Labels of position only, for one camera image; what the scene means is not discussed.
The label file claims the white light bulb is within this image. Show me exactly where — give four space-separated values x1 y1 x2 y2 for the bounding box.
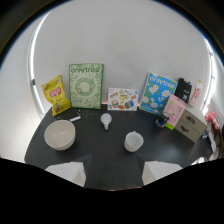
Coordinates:
100 112 113 132

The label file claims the white ceramic bowl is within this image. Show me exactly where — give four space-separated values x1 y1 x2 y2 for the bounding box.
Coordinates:
43 119 77 152

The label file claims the white mug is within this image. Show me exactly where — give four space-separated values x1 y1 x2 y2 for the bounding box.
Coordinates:
124 130 145 153

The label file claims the small dark blue bottle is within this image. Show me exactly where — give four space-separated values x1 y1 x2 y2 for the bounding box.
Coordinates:
154 112 171 130

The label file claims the beige small drawer box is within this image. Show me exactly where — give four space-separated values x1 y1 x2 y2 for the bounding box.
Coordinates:
174 106 208 144

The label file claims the pink packet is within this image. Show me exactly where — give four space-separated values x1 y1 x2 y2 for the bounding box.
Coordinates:
162 94 188 131

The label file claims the yellow chips bag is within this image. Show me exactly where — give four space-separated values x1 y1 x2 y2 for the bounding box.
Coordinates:
41 74 72 117

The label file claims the red white object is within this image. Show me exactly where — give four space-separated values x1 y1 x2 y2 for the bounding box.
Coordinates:
204 111 222 132

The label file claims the blue onlytree book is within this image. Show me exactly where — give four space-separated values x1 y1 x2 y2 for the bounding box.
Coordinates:
138 71 178 117

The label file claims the food sticker sheet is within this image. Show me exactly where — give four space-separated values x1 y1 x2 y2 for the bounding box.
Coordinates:
107 87 140 112

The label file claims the black pouch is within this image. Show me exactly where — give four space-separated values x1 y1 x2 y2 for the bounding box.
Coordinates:
174 77 193 104

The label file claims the green onlytree book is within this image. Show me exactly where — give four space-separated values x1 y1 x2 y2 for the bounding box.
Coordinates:
68 63 105 110

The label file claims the white orange bottle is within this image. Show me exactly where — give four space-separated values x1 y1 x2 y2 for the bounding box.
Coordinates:
189 79 204 108

